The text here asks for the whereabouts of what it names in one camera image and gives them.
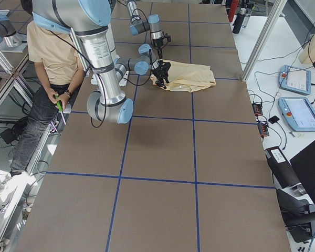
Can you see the person in beige shirt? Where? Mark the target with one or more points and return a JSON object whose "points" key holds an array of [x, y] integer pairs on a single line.
{"points": [[60, 73]]}

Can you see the orange-black power strip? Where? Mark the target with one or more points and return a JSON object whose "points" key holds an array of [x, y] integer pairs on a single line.
{"points": [[263, 128], [257, 108]]}

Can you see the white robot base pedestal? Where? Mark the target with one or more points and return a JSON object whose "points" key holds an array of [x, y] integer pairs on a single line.
{"points": [[100, 47]]}

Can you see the blue teach pendant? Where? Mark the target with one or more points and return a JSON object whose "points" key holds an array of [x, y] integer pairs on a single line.
{"points": [[295, 79], [298, 113]]}

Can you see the aluminium frame post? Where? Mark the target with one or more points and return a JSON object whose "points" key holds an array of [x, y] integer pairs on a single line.
{"points": [[264, 35]]}

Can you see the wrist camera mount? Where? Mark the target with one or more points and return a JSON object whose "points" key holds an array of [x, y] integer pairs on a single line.
{"points": [[167, 38]]}

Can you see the clear water bottle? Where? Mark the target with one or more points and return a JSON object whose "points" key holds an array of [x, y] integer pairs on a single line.
{"points": [[249, 10]]}

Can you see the upper orange-black power strip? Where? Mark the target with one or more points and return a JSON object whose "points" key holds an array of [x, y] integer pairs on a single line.
{"points": [[257, 108]]}

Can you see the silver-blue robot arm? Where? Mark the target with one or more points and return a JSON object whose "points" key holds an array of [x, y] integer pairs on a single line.
{"points": [[140, 24], [90, 20]]}

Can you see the cream long-sleeve printed shirt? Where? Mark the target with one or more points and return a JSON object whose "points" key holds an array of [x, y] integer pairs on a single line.
{"points": [[189, 77]]}

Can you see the upper blue teach pendant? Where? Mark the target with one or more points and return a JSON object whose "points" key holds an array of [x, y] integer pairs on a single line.
{"points": [[295, 79]]}

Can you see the black monitor right edge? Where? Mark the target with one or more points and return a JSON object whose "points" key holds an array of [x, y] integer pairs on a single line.
{"points": [[303, 165]]}

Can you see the black water bottle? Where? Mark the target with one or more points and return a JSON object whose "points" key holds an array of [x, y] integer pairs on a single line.
{"points": [[239, 21]]}

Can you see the lower orange-black power strip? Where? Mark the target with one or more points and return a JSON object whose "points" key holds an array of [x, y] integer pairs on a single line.
{"points": [[263, 128]]}

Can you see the small black square device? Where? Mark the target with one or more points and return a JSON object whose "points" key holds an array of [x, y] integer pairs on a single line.
{"points": [[273, 119]]}

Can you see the brown mat with blue grid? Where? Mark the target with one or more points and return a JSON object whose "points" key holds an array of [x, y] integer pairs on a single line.
{"points": [[187, 173]]}

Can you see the black machine at table edge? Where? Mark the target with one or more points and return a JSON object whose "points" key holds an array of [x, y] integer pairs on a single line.
{"points": [[297, 212]]}

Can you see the lower blue teach pendant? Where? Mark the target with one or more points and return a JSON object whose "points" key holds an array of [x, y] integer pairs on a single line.
{"points": [[298, 113]]}

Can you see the green handled tool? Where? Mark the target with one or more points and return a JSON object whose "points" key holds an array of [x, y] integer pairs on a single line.
{"points": [[59, 105]]}

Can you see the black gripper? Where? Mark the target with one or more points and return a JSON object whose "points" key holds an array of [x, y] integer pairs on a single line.
{"points": [[158, 70], [157, 43]]}

